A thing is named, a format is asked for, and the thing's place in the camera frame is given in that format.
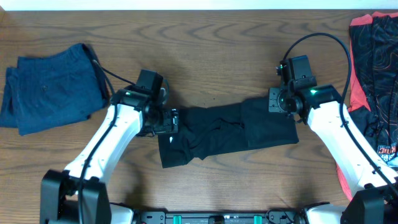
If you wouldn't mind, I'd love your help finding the black t-shirt with white logo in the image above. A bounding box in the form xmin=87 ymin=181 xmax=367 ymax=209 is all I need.
xmin=158 ymin=97 xmax=299 ymax=168

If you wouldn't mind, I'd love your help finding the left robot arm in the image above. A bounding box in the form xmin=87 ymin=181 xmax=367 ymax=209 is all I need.
xmin=39 ymin=70 xmax=178 ymax=223

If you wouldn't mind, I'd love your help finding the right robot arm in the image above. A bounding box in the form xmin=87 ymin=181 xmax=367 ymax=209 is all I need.
xmin=269 ymin=55 xmax=397 ymax=223

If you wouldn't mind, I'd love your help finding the red orange garment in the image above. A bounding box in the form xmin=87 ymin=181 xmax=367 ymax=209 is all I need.
xmin=336 ymin=12 xmax=397 ymax=201

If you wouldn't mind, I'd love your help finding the black garment with orange lines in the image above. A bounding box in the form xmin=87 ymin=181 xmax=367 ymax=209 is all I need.
xmin=349 ymin=17 xmax=397 ymax=169

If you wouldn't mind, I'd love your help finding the folded dark blue garment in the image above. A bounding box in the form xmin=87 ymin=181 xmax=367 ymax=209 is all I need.
xmin=1 ymin=43 xmax=109 ymax=136

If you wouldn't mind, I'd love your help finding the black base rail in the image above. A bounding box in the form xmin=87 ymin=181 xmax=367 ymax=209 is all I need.
xmin=133 ymin=208 xmax=307 ymax=224

